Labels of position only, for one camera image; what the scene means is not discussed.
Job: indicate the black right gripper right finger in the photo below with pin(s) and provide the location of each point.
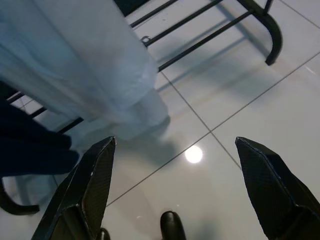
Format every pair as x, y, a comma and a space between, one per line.
275, 195

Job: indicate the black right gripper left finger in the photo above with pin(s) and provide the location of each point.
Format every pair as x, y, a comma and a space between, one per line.
85, 190

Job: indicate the navy blue garment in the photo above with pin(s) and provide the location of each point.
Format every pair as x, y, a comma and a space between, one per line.
30, 145

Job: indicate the white hanging garment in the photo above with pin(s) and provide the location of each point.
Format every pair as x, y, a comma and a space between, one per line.
75, 62

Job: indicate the black metal clothes rack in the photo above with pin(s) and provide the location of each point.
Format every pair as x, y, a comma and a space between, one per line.
276, 37

